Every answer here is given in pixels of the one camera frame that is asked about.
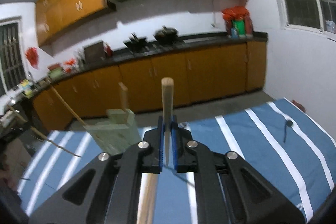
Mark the large red plastic bag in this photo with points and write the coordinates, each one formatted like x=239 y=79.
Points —
x=236 y=14

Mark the black gas stove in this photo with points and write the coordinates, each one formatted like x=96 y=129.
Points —
x=157 y=47

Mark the black spoon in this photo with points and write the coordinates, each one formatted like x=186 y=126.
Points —
x=288 y=123

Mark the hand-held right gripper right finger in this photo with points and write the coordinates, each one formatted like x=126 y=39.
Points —
x=175 y=145

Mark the red bottle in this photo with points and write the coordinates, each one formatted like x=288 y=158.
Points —
x=107 y=48

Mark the small red plastic bag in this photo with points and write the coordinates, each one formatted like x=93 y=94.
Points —
x=69 y=64

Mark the blue bottle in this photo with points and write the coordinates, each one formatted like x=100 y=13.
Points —
x=233 y=33

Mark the green basin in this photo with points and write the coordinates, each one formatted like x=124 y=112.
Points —
x=55 y=72

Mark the blue white striped tablecloth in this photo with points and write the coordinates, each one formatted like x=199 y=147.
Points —
x=249 y=148

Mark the black wok with lid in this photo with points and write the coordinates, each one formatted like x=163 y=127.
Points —
x=135 y=43

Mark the green box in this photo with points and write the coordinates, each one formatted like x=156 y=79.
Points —
x=239 y=27

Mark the red bowl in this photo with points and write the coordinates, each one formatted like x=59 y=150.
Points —
x=53 y=66

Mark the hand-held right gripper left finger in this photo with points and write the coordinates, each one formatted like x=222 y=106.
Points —
x=161 y=140

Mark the red canister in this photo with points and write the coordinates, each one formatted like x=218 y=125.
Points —
x=248 y=26
x=227 y=27

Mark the red plastic bag on hook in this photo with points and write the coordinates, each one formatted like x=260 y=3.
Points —
x=32 y=56

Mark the orange wooden base cabinets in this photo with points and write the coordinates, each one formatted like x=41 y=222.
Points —
x=210 y=74

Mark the brown cutting board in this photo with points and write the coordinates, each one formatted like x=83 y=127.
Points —
x=93 y=52

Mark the white framed barred window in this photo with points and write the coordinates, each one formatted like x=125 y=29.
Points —
x=10 y=56

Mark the green perforated utensil holder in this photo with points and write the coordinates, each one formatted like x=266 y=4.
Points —
x=115 y=132

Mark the yellow detergent bottle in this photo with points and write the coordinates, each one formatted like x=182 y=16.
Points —
x=26 y=87

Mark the pot with steel lid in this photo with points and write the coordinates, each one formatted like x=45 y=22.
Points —
x=166 y=33

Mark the reddish brown object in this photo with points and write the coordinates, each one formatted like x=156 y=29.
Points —
x=298 y=104

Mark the dark kitchen countertop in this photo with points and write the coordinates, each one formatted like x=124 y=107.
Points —
x=210 y=39

